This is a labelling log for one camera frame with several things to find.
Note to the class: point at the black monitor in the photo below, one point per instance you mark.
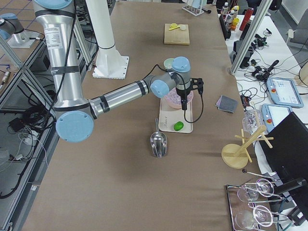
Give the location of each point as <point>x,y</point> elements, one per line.
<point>288,156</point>

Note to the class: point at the clear ice cubes pile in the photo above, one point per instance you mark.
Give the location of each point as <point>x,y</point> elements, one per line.
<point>189,96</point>

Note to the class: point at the green bowl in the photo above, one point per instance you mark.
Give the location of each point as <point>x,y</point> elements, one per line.
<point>168,63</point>

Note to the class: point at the blue teach pendant near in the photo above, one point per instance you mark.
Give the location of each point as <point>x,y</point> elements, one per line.
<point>274,114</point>

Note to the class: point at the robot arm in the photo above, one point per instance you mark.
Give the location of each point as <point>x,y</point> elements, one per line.
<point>75,114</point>

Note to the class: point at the bamboo cutting board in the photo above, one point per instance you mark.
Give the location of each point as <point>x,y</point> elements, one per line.
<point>176,37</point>

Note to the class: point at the blue teach pendant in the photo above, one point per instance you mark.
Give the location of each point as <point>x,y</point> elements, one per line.
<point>274,114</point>
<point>284,92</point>

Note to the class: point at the wine glass rack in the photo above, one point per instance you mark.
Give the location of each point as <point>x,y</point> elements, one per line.
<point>247,205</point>

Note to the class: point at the pink bowl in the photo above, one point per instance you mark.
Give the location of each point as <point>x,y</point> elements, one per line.
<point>173,99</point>

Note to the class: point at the green lime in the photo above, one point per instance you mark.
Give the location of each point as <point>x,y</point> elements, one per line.
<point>178,126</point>

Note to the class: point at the white toy steamed bun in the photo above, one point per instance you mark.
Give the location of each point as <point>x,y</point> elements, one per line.
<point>183,27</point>

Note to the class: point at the red bottle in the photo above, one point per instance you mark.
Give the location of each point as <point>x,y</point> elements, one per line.
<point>247,15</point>

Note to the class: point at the blue teach pendant far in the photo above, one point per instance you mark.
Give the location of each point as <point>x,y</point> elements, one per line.
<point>284,92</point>

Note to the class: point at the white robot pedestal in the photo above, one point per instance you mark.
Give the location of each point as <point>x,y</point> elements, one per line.
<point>109,62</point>

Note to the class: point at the grey folded cloth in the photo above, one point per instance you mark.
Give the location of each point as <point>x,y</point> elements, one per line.
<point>226,104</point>

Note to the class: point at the aluminium frame post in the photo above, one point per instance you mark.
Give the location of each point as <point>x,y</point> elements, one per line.
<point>258,18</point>

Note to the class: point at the metal ice scoop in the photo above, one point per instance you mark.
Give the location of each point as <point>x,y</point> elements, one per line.
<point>158,141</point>

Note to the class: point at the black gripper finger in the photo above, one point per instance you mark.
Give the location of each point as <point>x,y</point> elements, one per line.
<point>185,103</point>
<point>182,103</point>

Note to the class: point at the wooden mug tree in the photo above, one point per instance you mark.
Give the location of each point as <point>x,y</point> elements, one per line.
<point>237,156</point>

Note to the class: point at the cream plastic tray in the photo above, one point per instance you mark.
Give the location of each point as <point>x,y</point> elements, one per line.
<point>169,116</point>

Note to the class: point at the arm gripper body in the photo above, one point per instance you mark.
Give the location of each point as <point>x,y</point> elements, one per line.
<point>181,91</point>

